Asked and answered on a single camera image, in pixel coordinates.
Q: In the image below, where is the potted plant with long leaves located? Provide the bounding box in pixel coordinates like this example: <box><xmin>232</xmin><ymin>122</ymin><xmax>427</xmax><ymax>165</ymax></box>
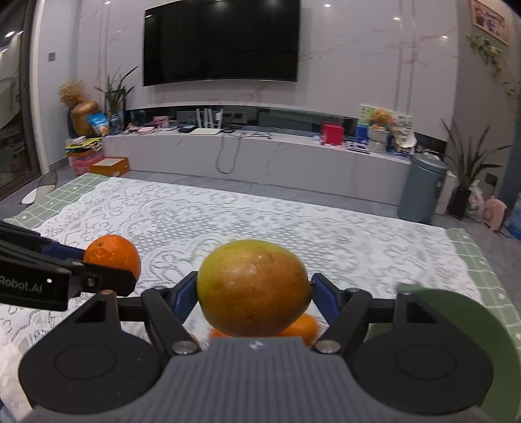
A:
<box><xmin>440</xmin><ymin>118</ymin><xmax>511</xmax><ymax>218</ymax></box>

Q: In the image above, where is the stack of books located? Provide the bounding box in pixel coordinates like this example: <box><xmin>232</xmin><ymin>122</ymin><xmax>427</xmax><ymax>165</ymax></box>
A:
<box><xmin>64</xmin><ymin>137</ymin><xmax>102</xmax><ymax>155</ymax></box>

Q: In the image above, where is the white oval floor object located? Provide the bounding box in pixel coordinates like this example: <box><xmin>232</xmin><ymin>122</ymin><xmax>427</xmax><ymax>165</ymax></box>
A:
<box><xmin>20</xmin><ymin>169</ymin><xmax>58</xmax><ymax>205</ymax></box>

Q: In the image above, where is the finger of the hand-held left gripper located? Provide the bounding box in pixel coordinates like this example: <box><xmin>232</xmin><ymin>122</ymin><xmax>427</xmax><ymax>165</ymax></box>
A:
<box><xmin>0</xmin><ymin>222</ymin><xmax>86</xmax><ymax>262</ymax></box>
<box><xmin>67</xmin><ymin>260</ymin><xmax>137</xmax><ymax>297</ymax></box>

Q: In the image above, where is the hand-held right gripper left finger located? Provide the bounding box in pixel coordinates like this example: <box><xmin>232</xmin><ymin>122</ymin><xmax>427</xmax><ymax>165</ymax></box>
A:
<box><xmin>69</xmin><ymin>272</ymin><xmax>202</xmax><ymax>356</ymax></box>

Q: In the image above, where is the framed wall picture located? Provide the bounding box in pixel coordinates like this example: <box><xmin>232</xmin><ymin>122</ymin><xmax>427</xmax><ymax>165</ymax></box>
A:
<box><xmin>469</xmin><ymin>0</ymin><xmax>511</xmax><ymax>46</ymax></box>

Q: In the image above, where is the grey cable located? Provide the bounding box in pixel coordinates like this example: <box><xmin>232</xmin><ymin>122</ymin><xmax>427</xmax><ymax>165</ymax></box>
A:
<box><xmin>215</xmin><ymin>129</ymin><xmax>239</xmax><ymax>175</ymax></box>

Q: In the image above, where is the green bowl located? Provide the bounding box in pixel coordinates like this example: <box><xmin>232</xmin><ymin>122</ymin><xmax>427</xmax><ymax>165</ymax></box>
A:
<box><xmin>368</xmin><ymin>285</ymin><xmax>511</xmax><ymax>416</ymax></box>

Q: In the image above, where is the white marble television cabinet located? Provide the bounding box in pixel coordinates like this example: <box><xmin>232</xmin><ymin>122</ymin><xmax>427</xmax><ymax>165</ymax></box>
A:
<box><xmin>102</xmin><ymin>106</ymin><xmax>457</xmax><ymax>206</ymax></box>

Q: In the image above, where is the flat orange box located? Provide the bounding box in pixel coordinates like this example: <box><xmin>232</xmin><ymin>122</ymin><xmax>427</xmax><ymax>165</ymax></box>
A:
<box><xmin>90</xmin><ymin>157</ymin><xmax>130</xmax><ymax>177</ymax></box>

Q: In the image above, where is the black wall television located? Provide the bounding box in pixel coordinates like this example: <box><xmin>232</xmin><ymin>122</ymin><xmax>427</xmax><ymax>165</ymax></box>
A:
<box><xmin>143</xmin><ymin>0</ymin><xmax>301</xmax><ymax>87</ymax></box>

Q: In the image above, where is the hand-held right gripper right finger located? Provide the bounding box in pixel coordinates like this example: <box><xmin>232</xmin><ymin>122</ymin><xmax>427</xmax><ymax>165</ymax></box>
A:
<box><xmin>311</xmin><ymin>273</ymin><xmax>440</xmax><ymax>354</ymax></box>

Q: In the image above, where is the gold vase with dried flowers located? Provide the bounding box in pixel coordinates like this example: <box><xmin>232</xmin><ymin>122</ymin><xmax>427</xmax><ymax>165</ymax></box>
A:
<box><xmin>58</xmin><ymin>80</ymin><xmax>102</xmax><ymax>138</ymax></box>

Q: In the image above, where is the printed card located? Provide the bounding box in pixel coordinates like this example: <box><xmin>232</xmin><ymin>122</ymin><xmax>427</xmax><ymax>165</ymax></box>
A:
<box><xmin>359</xmin><ymin>104</ymin><xmax>414</xmax><ymax>153</ymax></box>

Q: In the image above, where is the green leafy plant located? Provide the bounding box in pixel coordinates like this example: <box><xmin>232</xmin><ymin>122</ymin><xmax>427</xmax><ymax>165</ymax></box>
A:
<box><xmin>94</xmin><ymin>66</ymin><xmax>139</xmax><ymax>123</ymax></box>

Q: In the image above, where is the white lace tablecloth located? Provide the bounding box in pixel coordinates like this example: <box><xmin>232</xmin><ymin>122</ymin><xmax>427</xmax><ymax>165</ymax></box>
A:
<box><xmin>0</xmin><ymin>177</ymin><xmax>485</xmax><ymax>423</ymax></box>

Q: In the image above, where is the hanging vine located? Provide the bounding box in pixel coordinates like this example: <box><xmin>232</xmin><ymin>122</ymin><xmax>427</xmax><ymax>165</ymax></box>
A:
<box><xmin>466</xmin><ymin>34</ymin><xmax>521</xmax><ymax>102</ymax></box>

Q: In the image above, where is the green and orange mango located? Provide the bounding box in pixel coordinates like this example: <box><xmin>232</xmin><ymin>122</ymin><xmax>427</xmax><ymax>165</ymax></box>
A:
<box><xmin>197</xmin><ymin>239</ymin><xmax>312</xmax><ymax>338</ymax></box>

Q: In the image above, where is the white router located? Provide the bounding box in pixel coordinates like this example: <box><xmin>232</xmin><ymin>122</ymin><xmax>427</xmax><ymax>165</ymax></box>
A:
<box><xmin>190</xmin><ymin>106</ymin><xmax>224</xmax><ymax>136</ymax></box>

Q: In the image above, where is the grey trash can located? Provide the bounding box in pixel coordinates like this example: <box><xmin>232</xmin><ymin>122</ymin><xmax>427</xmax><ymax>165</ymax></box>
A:
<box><xmin>397</xmin><ymin>153</ymin><xmax>449</xmax><ymax>223</ymax></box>

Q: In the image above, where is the white plastic bag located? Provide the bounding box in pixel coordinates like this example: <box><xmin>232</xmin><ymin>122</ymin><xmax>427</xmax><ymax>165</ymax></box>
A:
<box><xmin>466</xmin><ymin>181</ymin><xmax>485</xmax><ymax>222</ymax></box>

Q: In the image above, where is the orange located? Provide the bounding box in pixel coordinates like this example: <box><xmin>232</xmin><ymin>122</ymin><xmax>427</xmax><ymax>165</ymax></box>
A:
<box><xmin>281</xmin><ymin>314</ymin><xmax>320</xmax><ymax>347</ymax></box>
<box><xmin>83</xmin><ymin>235</ymin><xmax>142</xmax><ymax>285</ymax></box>

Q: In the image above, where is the green checked mat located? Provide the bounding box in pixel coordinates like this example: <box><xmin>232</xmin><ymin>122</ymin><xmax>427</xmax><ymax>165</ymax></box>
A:
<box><xmin>0</xmin><ymin>173</ymin><xmax>521</xmax><ymax>423</ymax></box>

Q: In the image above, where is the red box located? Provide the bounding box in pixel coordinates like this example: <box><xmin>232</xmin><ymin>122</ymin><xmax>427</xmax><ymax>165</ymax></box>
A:
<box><xmin>321</xmin><ymin>123</ymin><xmax>346</xmax><ymax>146</ymax></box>

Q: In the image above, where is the plush bear in white pot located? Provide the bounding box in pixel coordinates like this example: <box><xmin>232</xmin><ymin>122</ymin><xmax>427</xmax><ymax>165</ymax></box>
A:
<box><xmin>367</xmin><ymin>109</ymin><xmax>393</xmax><ymax>154</ymax></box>

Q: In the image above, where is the blue snack bag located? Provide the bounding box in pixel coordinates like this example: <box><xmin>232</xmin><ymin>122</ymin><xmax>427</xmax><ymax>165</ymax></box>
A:
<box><xmin>87</xmin><ymin>113</ymin><xmax>110</xmax><ymax>136</ymax></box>

